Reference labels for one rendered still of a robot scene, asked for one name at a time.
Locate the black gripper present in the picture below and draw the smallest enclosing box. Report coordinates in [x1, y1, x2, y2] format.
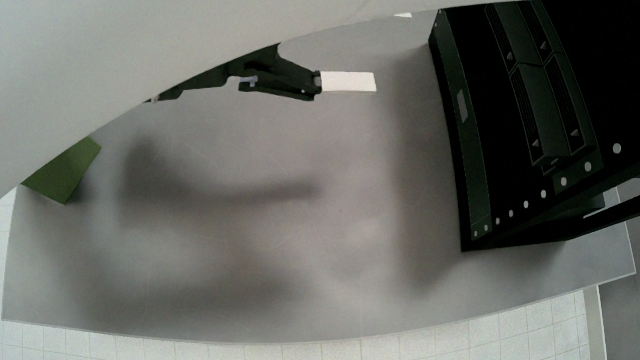
[177, 42, 376, 102]

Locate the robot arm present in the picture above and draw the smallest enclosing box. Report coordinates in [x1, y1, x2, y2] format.
[0, 0, 518, 199]

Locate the black server rack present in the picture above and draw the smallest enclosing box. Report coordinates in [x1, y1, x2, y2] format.
[428, 0, 640, 253]

